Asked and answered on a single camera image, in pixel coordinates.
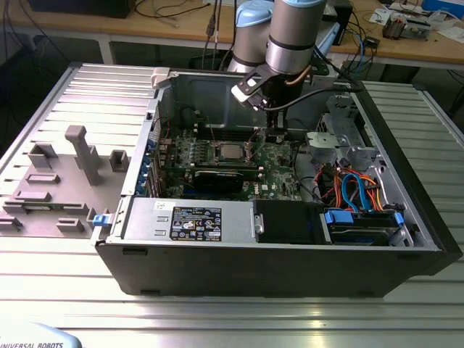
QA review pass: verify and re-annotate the metal socket cover frame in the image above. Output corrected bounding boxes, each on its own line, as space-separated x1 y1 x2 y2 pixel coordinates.
216 141 252 162

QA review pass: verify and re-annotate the silver CPU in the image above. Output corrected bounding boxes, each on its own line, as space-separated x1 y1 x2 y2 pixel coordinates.
221 144 243 159

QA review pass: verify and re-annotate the black RAM slot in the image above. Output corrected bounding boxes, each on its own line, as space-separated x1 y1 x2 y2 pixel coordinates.
197 124 262 130
198 128 263 135
170 162 263 169
170 166 263 174
199 133 264 140

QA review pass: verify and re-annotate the silver drive cage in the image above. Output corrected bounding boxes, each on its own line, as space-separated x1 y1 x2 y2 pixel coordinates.
304 94 387 175

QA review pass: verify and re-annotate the green motherboard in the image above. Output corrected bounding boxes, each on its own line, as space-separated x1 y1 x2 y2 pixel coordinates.
159 126 305 202

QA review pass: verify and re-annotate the tall black box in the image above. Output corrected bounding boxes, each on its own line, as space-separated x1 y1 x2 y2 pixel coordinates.
333 0 355 47

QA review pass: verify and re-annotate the black graphics card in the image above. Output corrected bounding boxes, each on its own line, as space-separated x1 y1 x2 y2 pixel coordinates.
194 168 246 195

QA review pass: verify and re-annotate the beige case latch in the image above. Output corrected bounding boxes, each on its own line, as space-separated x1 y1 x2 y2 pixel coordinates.
149 67 172 90

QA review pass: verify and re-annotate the white paper sheet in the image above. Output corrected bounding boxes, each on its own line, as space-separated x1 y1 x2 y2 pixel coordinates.
371 7 391 25
436 21 464 44

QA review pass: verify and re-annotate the finned metal heat sink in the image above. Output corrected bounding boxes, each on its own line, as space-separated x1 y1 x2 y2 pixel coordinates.
382 17 405 40

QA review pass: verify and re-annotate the hard disk in blue carrier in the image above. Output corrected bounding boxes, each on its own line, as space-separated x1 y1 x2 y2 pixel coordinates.
324 208 405 248

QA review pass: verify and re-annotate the wooden desk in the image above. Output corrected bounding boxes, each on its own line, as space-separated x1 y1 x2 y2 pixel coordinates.
0 0 464 72

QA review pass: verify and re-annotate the grey electronic device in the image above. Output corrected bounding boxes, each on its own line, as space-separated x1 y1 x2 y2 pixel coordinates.
404 17 432 41

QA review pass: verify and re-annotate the silver power supply with label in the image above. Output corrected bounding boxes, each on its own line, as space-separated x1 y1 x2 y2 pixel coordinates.
121 197 257 244

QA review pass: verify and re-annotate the black and grey PC case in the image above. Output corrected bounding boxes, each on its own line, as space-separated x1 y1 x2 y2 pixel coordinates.
90 67 463 299

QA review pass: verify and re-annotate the blue box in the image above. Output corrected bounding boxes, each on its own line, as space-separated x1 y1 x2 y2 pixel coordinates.
422 0 452 12

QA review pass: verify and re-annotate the black monitor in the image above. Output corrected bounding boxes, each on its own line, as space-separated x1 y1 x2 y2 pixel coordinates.
28 0 131 20

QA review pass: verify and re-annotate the grey parts rack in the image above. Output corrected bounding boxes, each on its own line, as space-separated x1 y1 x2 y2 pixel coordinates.
0 125 132 239

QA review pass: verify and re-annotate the copper coloured hose loop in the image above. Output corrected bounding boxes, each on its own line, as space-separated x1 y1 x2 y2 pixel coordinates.
284 65 312 88

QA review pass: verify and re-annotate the black camera cable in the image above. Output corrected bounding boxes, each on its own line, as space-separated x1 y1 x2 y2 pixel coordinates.
259 81 363 111

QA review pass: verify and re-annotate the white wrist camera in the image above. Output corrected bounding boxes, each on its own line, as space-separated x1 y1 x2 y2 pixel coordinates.
231 70 271 112

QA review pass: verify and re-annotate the thin black cable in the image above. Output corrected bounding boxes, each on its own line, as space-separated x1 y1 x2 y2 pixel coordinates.
292 143 320 204

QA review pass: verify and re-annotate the red wire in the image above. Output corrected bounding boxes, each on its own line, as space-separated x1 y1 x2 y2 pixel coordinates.
314 169 329 199

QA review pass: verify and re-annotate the blue desk cable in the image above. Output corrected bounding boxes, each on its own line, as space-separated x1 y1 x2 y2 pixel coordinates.
357 32 368 79

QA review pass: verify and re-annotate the orange wire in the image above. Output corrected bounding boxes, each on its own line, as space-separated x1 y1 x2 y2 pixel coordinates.
333 167 355 207
362 175 384 212

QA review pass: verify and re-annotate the blue data cable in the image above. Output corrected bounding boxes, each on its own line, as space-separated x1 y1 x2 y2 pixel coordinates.
341 173 374 214

